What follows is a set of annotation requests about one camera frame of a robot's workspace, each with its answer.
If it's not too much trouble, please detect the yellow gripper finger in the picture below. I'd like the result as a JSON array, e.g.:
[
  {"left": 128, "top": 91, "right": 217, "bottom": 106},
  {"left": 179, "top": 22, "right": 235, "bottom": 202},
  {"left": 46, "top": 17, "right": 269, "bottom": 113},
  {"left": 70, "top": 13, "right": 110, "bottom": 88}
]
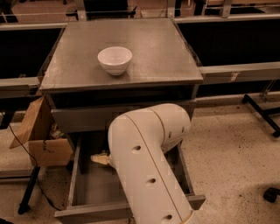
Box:
[{"left": 90, "top": 152, "right": 110, "bottom": 165}]

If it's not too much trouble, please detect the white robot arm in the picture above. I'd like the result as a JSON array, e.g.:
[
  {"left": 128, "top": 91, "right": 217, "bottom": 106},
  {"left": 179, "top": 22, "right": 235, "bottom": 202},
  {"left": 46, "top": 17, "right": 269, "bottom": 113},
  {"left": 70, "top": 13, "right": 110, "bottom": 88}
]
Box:
[{"left": 91, "top": 103, "right": 200, "bottom": 224}]

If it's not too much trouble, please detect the grey open middle drawer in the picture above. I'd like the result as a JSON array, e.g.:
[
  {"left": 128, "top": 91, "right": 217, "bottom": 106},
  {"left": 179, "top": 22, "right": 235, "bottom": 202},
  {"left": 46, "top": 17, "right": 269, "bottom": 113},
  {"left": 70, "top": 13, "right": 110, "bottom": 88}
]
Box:
[{"left": 55, "top": 130, "right": 206, "bottom": 224}]

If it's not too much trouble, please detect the grey top drawer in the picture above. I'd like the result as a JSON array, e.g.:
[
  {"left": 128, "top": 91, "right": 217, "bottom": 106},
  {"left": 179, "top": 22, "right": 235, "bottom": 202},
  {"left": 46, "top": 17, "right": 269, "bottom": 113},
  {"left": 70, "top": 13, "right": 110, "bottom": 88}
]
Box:
[{"left": 51, "top": 99, "right": 197, "bottom": 134}]

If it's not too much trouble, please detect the grey drawer cabinet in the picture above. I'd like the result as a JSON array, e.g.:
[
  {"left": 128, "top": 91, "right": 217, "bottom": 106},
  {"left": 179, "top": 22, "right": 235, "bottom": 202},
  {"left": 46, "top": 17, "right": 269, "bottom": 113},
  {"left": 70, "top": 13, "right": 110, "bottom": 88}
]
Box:
[{"left": 38, "top": 17, "right": 205, "bottom": 147}]

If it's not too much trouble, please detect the brown cardboard box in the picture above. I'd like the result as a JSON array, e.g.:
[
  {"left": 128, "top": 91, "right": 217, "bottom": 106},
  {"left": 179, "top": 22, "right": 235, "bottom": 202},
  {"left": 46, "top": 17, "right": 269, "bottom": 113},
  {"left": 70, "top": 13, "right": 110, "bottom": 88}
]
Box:
[{"left": 10, "top": 96, "right": 73, "bottom": 166}]

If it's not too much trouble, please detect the black stand leg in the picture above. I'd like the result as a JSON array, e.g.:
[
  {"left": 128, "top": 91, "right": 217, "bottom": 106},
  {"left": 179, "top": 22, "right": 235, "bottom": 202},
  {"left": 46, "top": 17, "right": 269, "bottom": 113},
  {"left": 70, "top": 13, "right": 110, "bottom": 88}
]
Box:
[{"left": 17, "top": 166, "right": 40, "bottom": 215}]

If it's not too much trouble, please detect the white ceramic bowl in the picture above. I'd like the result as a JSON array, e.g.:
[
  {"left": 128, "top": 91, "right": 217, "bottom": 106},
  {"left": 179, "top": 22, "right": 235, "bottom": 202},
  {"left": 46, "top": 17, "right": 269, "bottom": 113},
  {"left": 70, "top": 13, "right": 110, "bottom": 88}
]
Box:
[{"left": 97, "top": 46, "right": 133, "bottom": 75}]

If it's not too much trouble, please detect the black chair base leg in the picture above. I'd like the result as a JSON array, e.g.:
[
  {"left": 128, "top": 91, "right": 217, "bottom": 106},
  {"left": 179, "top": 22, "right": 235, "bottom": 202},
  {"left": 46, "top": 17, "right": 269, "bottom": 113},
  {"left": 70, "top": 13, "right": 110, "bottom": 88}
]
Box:
[{"left": 242, "top": 94, "right": 280, "bottom": 138}]

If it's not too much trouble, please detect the black chair caster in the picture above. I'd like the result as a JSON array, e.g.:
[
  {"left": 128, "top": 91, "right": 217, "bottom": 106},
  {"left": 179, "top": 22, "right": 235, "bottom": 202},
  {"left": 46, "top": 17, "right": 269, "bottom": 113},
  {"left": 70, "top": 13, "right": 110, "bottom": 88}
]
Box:
[{"left": 263, "top": 187, "right": 280, "bottom": 203}]

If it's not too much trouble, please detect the black cable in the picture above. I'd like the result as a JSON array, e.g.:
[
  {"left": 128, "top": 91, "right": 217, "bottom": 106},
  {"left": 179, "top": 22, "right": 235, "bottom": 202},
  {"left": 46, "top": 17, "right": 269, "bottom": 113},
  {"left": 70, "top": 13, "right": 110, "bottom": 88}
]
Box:
[{"left": 2, "top": 112, "right": 62, "bottom": 212}]

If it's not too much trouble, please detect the grey rail left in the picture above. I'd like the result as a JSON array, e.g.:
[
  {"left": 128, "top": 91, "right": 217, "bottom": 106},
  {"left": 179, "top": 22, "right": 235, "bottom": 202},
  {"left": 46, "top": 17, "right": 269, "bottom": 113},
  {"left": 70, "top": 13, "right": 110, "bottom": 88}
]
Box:
[{"left": 0, "top": 77, "right": 40, "bottom": 99}]

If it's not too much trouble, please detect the grey rail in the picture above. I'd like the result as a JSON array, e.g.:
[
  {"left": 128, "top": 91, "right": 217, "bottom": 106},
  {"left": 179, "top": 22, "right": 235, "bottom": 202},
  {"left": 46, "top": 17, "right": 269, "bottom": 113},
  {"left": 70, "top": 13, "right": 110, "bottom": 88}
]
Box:
[
  {"left": 199, "top": 62, "right": 280, "bottom": 85},
  {"left": 0, "top": 77, "right": 40, "bottom": 99}
]

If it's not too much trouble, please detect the grey rail right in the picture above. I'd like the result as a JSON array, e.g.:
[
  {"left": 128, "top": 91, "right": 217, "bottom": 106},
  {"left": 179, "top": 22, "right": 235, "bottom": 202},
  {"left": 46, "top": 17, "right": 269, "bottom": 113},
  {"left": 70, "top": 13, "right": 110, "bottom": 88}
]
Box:
[{"left": 199, "top": 62, "right": 280, "bottom": 85}]

